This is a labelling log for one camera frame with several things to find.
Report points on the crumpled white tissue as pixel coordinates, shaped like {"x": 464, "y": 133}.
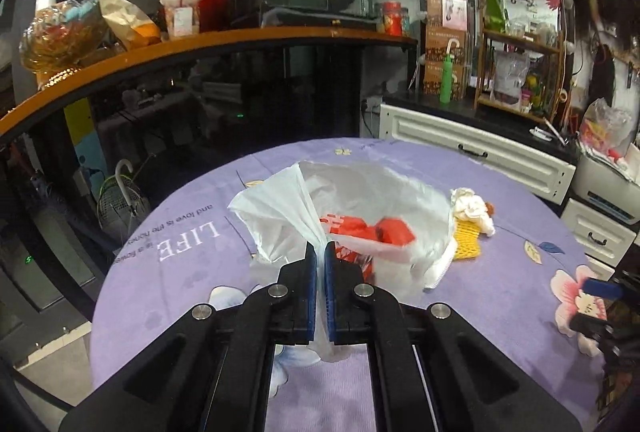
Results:
{"x": 467, "y": 207}

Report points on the wooden counter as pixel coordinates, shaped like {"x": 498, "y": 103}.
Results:
{"x": 200, "y": 46}

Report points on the black hair bundle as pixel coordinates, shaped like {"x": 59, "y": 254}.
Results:
{"x": 602, "y": 71}

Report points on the white fan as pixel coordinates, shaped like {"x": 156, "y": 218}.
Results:
{"x": 120, "y": 212}

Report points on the yellow foam net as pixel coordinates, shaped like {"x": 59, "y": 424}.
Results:
{"x": 465, "y": 243}

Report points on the green bottle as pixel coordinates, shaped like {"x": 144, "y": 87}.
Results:
{"x": 446, "y": 81}

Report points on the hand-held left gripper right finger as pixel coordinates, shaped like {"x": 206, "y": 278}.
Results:
{"x": 330, "y": 282}

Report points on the wooden rack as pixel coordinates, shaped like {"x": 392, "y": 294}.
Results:
{"x": 520, "y": 44}

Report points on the white plastic bag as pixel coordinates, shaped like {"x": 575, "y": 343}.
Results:
{"x": 360, "y": 192}

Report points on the purple floral tablecloth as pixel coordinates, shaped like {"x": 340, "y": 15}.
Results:
{"x": 175, "y": 282}

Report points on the red tin can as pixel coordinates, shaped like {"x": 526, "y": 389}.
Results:
{"x": 392, "y": 19}

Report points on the yellow paper bag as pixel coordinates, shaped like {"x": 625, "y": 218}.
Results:
{"x": 125, "y": 19}

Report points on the red packet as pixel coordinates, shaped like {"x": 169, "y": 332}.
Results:
{"x": 390, "y": 232}

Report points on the small jar white lid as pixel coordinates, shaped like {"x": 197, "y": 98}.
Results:
{"x": 181, "y": 14}

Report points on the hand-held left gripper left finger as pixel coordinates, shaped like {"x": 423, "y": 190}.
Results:
{"x": 311, "y": 282}

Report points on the white drawer cabinet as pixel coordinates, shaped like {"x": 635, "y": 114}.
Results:
{"x": 475, "y": 151}

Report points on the clear bag of pink items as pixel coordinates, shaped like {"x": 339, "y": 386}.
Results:
{"x": 607, "y": 126}

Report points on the dark brown trash bin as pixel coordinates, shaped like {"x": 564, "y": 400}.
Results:
{"x": 617, "y": 362}

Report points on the stack of brown boxes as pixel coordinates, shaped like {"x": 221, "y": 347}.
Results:
{"x": 435, "y": 41}

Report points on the white printer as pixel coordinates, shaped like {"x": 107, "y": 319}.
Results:
{"x": 600, "y": 192}

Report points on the teal can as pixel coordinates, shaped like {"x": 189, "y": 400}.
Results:
{"x": 405, "y": 21}

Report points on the gold foil gift basket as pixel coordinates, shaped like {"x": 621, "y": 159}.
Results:
{"x": 60, "y": 36}

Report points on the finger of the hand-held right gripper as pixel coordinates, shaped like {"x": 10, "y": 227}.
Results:
{"x": 600, "y": 289}
{"x": 590, "y": 327}

